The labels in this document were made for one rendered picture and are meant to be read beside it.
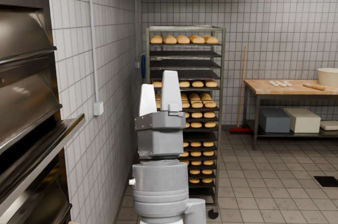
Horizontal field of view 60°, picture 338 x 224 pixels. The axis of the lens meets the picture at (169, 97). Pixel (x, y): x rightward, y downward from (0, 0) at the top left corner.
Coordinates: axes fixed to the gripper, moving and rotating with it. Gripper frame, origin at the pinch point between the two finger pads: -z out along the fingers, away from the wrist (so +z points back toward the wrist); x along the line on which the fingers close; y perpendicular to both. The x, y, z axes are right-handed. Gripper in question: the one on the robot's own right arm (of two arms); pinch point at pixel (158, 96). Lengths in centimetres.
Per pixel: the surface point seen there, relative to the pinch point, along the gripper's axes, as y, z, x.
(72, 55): 4, -41, -116
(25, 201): 23, 28, -83
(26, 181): 21, 17, -49
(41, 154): 18, 10, -58
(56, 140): 13, 6, -67
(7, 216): 28, 31, -76
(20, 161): 24, 12, -63
